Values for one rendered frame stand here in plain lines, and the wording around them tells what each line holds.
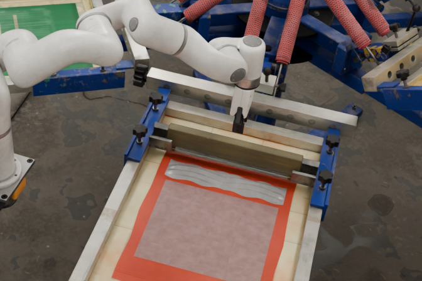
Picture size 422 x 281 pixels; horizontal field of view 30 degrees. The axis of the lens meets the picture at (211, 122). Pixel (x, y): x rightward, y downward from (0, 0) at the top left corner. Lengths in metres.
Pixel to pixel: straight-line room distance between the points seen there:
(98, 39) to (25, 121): 2.14
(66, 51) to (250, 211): 0.76
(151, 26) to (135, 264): 0.64
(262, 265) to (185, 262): 0.21
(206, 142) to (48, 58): 0.66
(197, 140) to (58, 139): 1.59
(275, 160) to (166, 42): 0.58
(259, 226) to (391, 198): 1.65
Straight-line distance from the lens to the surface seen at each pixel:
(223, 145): 2.31
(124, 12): 1.95
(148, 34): 1.89
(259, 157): 2.32
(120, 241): 2.16
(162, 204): 2.25
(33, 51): 1.86
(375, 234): 3.63
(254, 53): 2.07
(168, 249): 2.15
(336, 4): 2.75
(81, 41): 1.83
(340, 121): 2.49
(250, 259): 2.15
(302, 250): 2.16
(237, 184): 2.32
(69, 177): 3.65
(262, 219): 2.25
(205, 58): 1.96
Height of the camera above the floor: 2.62
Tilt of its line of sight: 41 degrees down
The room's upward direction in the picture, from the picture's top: 8 degrees clockwise
